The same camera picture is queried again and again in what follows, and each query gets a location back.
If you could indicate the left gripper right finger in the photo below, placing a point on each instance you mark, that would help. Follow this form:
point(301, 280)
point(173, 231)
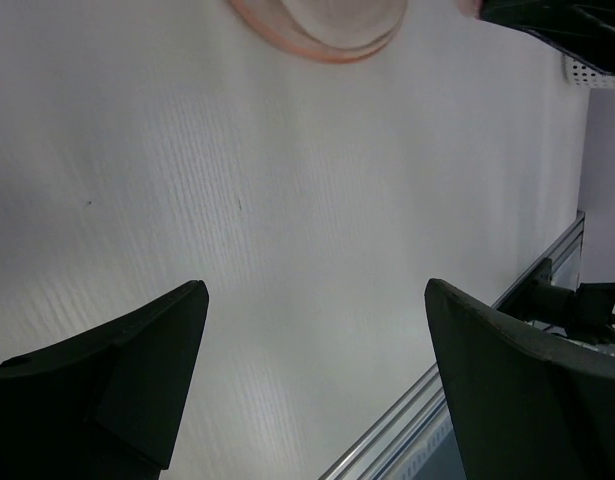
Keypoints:
point(524, 404)

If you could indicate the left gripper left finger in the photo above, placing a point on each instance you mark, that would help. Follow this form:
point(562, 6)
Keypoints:
point(106, 403)

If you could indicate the black garment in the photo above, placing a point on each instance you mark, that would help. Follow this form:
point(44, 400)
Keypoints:
point(583, 30)

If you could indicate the pink floral laundry bag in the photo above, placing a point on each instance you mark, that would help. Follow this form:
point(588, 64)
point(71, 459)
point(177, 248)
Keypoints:
point(331, 32)

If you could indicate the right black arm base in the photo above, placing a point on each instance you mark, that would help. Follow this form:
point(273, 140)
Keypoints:
point(585, 314)

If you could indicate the white plastic laundry basket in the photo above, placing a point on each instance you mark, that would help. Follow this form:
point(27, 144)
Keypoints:
point(579, 74)

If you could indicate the white slotted cable duct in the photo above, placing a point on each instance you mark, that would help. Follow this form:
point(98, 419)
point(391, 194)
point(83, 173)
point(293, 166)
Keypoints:
point(434, 454)

